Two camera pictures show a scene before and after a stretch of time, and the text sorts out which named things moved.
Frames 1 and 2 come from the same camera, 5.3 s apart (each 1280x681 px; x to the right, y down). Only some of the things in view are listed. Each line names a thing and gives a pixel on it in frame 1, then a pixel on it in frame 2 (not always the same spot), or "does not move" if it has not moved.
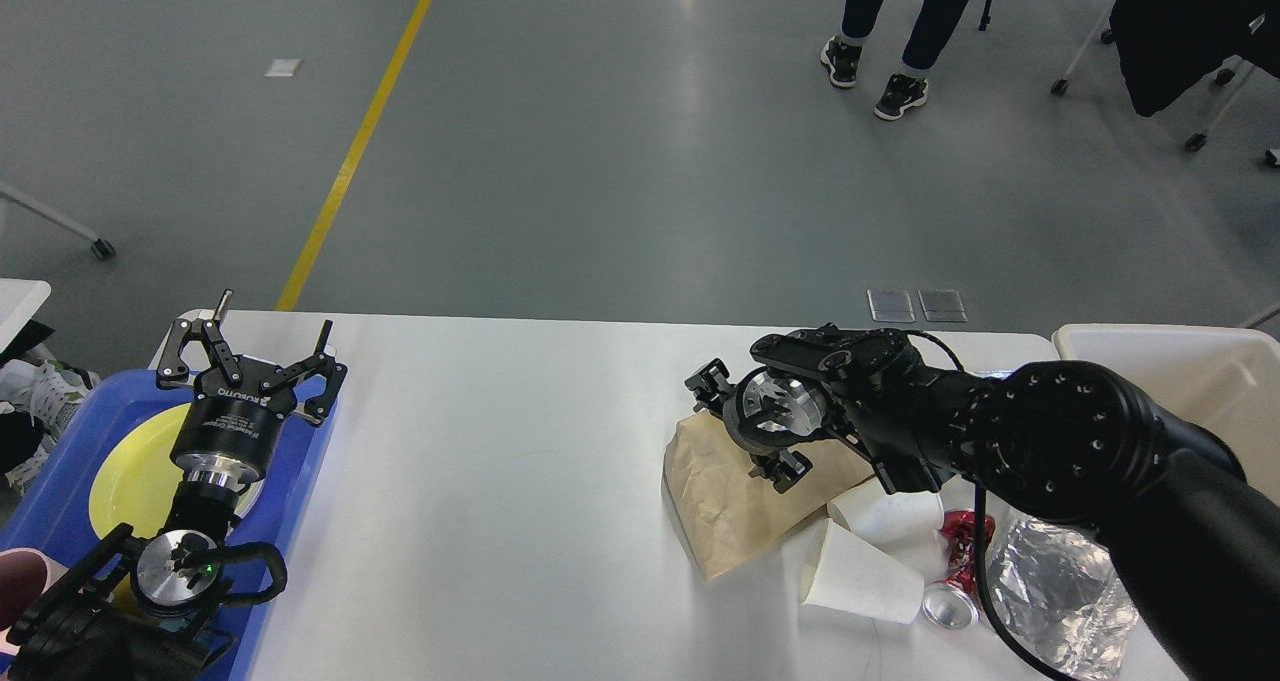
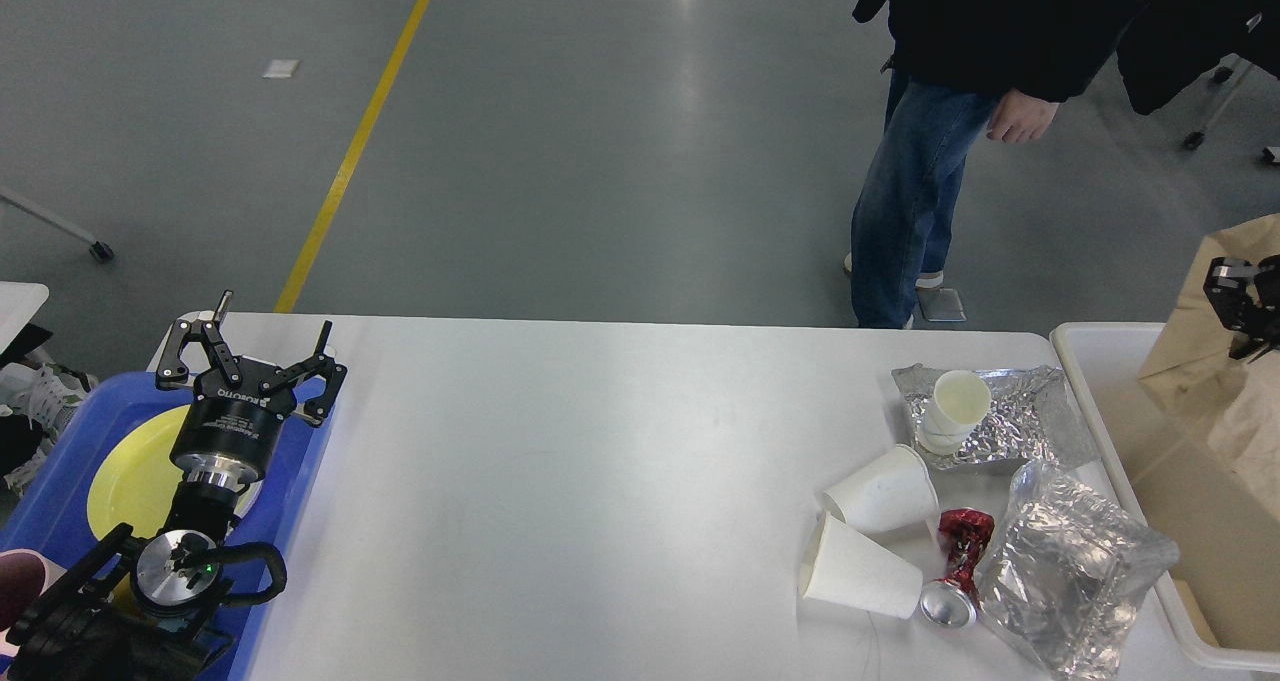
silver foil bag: (1059, 595) does not move
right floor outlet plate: (942, 305) does not move
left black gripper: (227, 431) does not move
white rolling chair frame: (1196, 140) to (1224, 125)
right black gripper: (763, 412) to (1226, 288)
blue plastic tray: (52, 512) does not move
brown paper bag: (733, 519) to (1235, 403)
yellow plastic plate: (138, 483) does not move
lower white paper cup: (849, 573) does not move
